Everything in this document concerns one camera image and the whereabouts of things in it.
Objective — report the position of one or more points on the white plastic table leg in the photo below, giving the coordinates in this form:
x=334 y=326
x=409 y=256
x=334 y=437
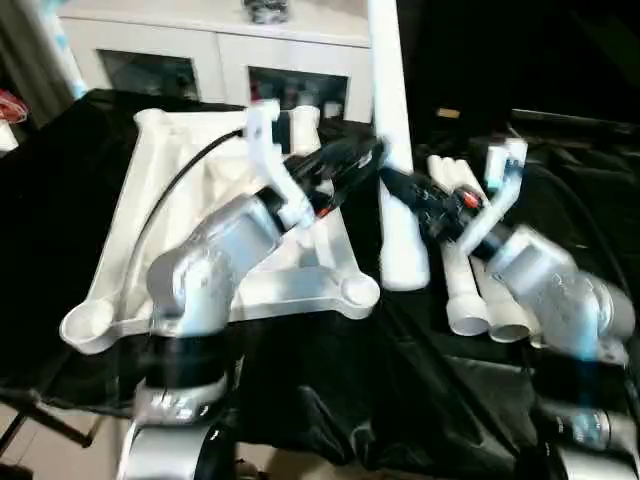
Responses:
x=467 y=175
x=465 y=310
x=507 y=320
x=392 y=100

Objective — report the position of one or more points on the white plastic table top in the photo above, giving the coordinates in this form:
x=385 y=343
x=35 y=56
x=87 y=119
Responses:
x=310 y=295

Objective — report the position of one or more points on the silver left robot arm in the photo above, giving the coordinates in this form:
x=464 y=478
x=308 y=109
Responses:
x=210 y=260

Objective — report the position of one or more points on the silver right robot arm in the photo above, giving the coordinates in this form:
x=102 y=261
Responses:
x=550 y=295

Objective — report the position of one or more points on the small tan box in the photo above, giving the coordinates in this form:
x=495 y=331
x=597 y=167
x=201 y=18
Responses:
x=448 y=113

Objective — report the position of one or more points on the black television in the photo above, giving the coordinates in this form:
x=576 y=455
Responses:
x=575 y=122

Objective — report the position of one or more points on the white glass-door cabinet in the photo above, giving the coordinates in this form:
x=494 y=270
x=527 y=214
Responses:
x=215 y=55

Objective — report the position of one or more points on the black glossy mat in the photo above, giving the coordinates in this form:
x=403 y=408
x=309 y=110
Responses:
x=50 y=225

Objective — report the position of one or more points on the white teal patterned curtain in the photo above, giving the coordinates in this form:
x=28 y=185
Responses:
x=65 y=60

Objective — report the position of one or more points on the red clothes hangers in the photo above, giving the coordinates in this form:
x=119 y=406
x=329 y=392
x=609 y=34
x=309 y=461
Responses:
x=12 y=105

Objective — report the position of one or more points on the white plastic container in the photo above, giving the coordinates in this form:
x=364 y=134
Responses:
x=7 y=137

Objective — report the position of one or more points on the grey curtain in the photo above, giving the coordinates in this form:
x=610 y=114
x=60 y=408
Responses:
x=25 y=50

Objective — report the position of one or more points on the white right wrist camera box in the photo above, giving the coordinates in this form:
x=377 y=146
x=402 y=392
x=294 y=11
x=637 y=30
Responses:
x=500 y=210

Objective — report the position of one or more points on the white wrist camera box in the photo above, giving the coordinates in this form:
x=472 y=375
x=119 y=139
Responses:
x=500 y=210
x=272 y=160

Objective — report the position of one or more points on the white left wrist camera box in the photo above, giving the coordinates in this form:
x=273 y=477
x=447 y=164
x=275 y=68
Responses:
x=272 y=160

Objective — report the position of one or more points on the black metal table frame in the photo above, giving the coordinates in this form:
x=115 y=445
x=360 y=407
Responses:
x=60 y=422

